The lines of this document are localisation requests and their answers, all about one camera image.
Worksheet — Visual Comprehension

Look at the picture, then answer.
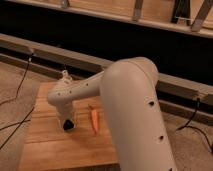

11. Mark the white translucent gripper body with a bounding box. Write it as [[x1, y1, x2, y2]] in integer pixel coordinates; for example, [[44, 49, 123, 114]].
[[56, 104, 75, 128]]

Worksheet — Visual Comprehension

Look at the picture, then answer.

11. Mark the black eraser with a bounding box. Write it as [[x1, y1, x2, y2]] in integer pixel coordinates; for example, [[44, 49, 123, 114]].
[[63, 120, 74, 131]]

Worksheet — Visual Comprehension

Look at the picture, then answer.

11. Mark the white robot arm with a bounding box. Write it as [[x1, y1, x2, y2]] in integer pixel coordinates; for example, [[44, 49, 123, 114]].
[[47, 57, 178, 171]]

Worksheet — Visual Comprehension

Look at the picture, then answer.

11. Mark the orange carrot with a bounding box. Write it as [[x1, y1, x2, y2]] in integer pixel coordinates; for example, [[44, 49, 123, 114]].
[[89, 106, 99, 133]]

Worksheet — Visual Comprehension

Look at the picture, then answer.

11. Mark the wooden board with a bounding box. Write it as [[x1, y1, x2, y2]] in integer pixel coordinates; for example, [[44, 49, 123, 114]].
[[18, 82, 117, 171]]

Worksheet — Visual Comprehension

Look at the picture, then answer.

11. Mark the black cable lower left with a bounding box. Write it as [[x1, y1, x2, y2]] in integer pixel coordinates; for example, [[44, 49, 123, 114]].
[[0, 105, 36, 150]]

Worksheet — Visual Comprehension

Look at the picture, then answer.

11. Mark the black cable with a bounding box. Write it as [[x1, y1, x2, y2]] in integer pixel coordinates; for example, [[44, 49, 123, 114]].
[[175, 96, 213, 155], [0, 49, 35, 107], [0, 105, 36, 150]]

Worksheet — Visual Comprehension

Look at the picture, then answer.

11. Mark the black cable right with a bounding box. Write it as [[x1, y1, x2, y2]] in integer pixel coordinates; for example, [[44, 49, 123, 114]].
[[175, 96, 213, 155]]

